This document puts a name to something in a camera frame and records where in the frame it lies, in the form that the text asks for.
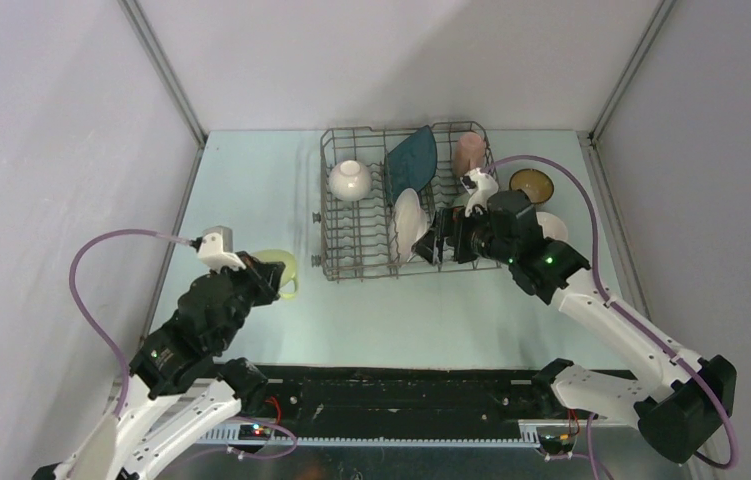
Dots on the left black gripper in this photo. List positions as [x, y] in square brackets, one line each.
[267, 276]

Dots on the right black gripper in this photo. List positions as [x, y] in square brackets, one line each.
[452, 223]

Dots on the yellow-green mug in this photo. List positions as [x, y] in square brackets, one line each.
[284, 276]

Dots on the white scalloped plate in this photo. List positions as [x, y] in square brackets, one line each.
[408, 224]

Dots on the teal square plate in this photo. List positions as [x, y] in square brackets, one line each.
[412, 163]

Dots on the pink mug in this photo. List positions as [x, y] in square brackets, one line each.
[469, 153]

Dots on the white ribbed bowl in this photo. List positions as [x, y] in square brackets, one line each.
[350, 181]

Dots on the small white bowl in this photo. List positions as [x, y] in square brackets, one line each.
[553, 226]

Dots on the brown glazed bowl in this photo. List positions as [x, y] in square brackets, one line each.
[536, 184]

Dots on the pale green bowl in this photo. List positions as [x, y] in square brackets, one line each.
[461, 201]

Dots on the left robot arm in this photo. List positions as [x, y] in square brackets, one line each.
[175, 393]

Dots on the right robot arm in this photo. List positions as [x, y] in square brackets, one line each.
[677, 399]

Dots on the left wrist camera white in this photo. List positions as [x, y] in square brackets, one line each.
[214, 248]

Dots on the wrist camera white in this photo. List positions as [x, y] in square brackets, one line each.
[481, 186]
[214, 248]

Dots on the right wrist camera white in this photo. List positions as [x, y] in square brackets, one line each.
[481, 186]

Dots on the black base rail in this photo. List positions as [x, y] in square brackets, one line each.
[375, 404]

